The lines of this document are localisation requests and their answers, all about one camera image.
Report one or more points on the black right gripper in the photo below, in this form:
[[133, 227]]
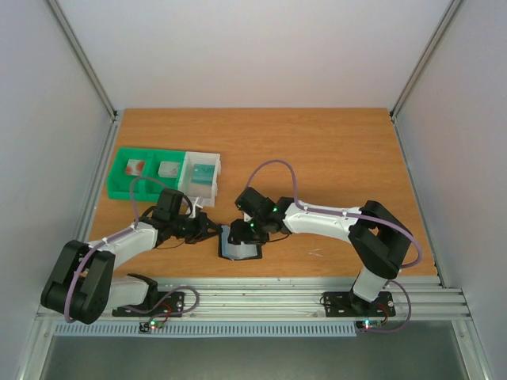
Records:
[[242, 237]]

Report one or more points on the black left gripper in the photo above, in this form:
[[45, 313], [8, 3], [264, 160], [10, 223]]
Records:
[[202, 233]]

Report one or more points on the black leather card holder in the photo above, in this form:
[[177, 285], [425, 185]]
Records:
[[232, 252]]

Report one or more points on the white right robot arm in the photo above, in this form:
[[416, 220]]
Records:
[[379, 239]]

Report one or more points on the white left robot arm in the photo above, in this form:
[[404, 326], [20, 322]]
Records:
[[81, 285]]

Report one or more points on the teal VIP card stack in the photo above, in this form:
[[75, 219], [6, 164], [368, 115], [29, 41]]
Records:
[[203, 174]]

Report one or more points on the grey card with red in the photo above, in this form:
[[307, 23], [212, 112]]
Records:
[[169, 169]]

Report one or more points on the red patterned card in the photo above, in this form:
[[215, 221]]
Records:
[[134, 167]]

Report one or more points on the white plastic bin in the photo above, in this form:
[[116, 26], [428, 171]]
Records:
[[192, 190]]

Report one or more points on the green plastic bin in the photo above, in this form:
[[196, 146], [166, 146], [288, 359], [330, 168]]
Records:
[[149, 185]]

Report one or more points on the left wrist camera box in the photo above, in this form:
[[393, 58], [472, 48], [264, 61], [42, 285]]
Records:
[[197, 206]]

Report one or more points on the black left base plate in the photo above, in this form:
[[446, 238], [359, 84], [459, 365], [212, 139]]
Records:
[[174, 303]]

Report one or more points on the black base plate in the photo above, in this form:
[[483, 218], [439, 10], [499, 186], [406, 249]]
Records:
[[336, 305], [174, 303]]

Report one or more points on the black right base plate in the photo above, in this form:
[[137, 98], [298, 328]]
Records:
[[336, 305]]

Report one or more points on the grey slotted cable duct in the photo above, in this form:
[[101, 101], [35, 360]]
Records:
[[209, 329]]

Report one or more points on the grey aluminium frame rail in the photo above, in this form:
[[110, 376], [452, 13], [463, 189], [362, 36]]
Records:
[[71, 37]]

